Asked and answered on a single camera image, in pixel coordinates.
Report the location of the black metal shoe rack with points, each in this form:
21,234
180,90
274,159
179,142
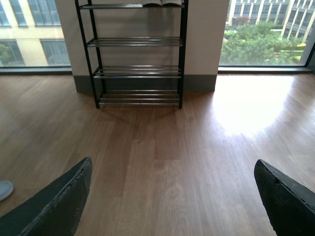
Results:
135,55

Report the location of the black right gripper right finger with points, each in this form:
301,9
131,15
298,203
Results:
290,206

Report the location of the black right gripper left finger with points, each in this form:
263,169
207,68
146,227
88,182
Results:
55,210

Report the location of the grey knit sneaker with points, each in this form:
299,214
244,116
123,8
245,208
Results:
172,2
151,3

